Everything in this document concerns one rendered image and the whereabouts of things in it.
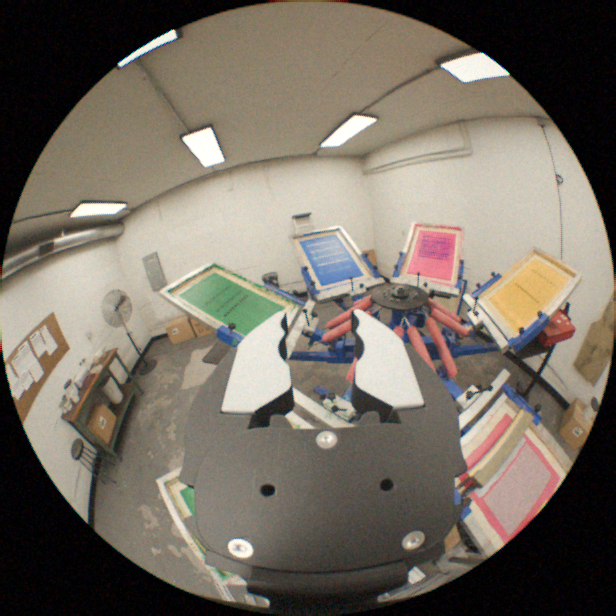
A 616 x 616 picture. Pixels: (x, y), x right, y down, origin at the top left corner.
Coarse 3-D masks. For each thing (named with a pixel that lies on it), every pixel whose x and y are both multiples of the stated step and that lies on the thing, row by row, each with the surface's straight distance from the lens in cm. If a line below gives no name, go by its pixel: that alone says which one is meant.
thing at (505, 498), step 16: (480, 448) 97; (512, 480) 103; (496, 496) 97; (512, 496) 103; (528, 496) 110; (496, 512) 98; (512, 512) 104; (528, 512) 111; (496, 528) 99; (512, 528) 106
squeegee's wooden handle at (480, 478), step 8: (528, 416) 105; (520, 424) 100; (528, 424) 102; (512, 432) 96; (520, 432) 98; (512, 440) 94; (504, 448) 90; (512, 448) 92; (496, 456) 87; (504, 456) 89; (488, 464) 84; (496, 464) 86; (480, 472) 82; (488, 472) 83; (472, 480) 83; (480, 480) 81; (488, 480) 82; (480, 488) 83
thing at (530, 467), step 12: (504, 420) 110; (492, 432) 103; (492, 444) 101; (528, 444) 114; (516, 456) 107; (528, 456) 112; (540, 456) 118; (516, 468) 105; (528, 468) 111; (540, 468) 117; (552, 468) 124; (528, 480) 110; (540, 480) 116; (552, 480) 124; (528, 492) 110; (540, 492) 116; (552, 492) 124; (540, 504) 117
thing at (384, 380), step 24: (360, 312) 13; (360, 336) 10; (384, 336) 11; (360, 360) 9; (384, 360) 9; (408, 360) 9; (360, 384) 8; (384, 384) 8; (408, 384) 8; (360, 408) 9; (384, 408) 8
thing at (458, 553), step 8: (448, 552) 197; (456, 552) 201; (464, 552) 206; (440, 560) 197; (448, 560) 200; (456, 560) 189; (464, 560) 180; (472, 560) 172; (480, 560) 164; (440, 568) 200; (448, 568) 204
